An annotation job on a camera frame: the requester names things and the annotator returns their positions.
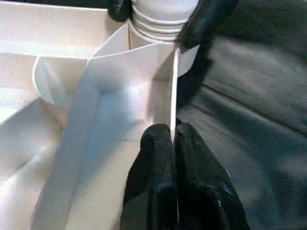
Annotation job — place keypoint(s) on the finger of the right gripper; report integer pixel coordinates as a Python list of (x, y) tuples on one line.
[(206, 19), (120, 9)]

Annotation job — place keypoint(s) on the white plastic table top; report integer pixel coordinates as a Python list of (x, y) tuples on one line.
[(57, 96)]

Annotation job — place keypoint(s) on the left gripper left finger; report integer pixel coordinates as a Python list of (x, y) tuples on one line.
[(153, 182)]

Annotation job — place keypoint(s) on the white plastic table leg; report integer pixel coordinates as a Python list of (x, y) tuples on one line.
[(163, 17)]

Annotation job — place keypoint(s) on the black plastic mat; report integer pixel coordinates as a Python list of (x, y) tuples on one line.
[(254, 110)]

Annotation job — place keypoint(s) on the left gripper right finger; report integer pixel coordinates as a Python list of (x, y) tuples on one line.
[(206, 191)]

